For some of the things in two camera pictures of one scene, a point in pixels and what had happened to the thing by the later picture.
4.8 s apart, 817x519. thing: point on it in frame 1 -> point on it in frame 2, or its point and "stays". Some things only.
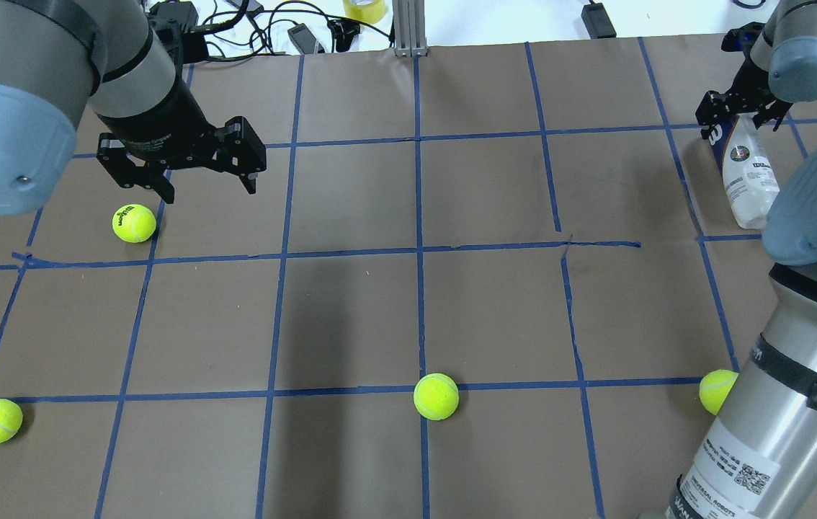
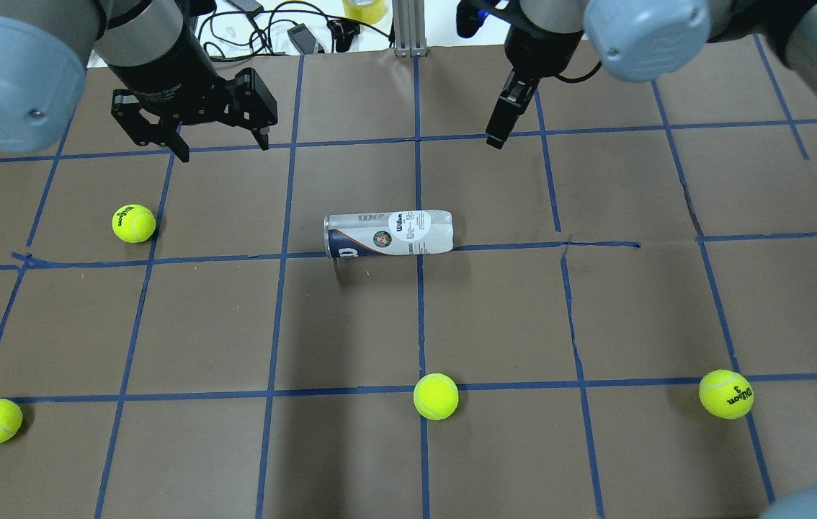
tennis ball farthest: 715,387 stays
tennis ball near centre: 133,223 stays
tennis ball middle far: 436,396 stays
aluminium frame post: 409,28 stays
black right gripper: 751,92 -> 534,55
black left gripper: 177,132 -> 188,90
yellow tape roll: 370,11 stays
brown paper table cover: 474,282 stays
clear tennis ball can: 751,184 -> 387,233
